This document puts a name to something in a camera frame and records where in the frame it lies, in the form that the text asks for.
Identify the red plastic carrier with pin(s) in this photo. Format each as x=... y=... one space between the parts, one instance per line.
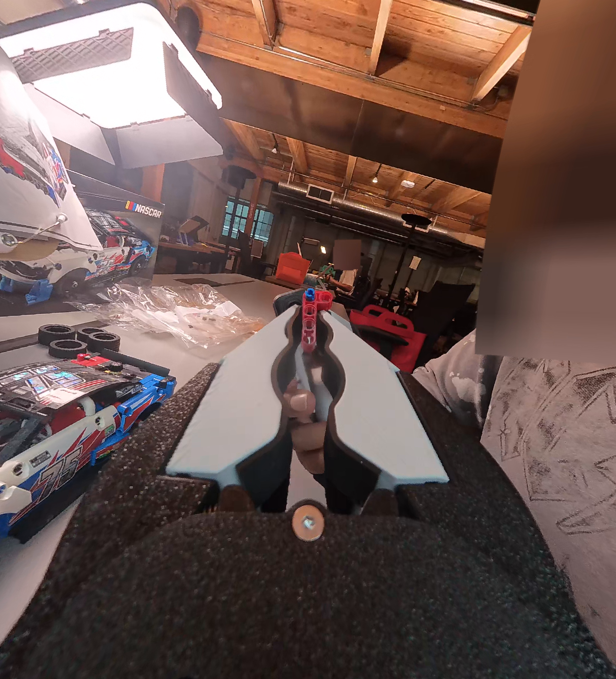
x=387 y=339

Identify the toy race car model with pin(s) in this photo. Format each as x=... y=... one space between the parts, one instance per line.
x=58 y=467

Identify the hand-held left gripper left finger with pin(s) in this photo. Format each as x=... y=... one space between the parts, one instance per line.
x=228 y=424

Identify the white instruction booklet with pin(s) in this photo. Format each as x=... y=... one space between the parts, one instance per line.
x=10 y=159

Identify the crumpled clear plastic bags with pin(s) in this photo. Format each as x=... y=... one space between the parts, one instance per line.
x=180 y=313

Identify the red storage bin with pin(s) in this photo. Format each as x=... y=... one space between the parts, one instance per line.
x=292 y=268

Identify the black round lamp on stand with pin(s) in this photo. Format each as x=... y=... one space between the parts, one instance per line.
x=239 y=175
x=415 y=223

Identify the window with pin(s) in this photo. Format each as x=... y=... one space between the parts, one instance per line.
x=249 y=220

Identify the person's printed sweatshirt torso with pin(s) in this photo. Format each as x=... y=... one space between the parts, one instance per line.
x=578 y=477

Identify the silver ventilation duct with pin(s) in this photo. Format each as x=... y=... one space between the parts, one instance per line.
x=382 y=204

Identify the person's right forearm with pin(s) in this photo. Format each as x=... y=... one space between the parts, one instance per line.
x=451 y=382

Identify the softbox studio light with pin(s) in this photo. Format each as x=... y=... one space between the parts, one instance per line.
x=101 y=79

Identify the red toy beam piece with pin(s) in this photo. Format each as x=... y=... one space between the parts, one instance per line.
x=310 y=329

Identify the toy car packaging box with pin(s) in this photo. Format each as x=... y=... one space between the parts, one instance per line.
x=127 y=238

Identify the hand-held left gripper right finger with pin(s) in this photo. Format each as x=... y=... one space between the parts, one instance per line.
x=387 y=429

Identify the person's right hand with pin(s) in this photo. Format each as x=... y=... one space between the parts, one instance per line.
x=305 y=440

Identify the grey desk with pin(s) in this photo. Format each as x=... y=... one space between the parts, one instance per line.
x=10 y=599

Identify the metal page holder clip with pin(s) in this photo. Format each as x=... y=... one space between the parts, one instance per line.
x=48 y=225

